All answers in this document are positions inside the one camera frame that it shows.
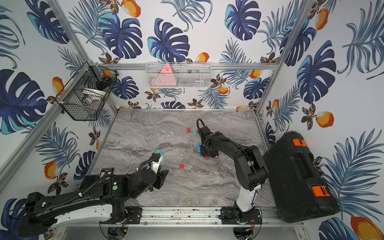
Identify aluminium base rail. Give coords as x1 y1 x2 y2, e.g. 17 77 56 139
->
55 205 304 228

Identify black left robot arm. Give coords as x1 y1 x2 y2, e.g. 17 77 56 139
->
19 169 169 238

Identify black plastic tool case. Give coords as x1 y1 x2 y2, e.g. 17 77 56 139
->
263 132 340 223

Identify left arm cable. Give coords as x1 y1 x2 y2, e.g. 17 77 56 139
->
137 153 161 172

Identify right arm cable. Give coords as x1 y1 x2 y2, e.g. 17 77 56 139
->
196 118 208 134

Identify black wire basket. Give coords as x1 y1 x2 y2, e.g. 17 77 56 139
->
55 62 119 121

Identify clear wall shelf basket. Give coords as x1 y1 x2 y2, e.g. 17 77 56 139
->
145 62 212 88

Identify white items in wire basket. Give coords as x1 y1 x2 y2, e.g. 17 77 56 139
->
81 88 107 111

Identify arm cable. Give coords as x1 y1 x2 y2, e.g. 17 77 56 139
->
137 153 161 172
196 118 208 134

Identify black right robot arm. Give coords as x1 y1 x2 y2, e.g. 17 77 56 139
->
200 132 268 224

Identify pink triangular object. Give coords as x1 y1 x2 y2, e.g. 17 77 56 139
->
155 63 177 87

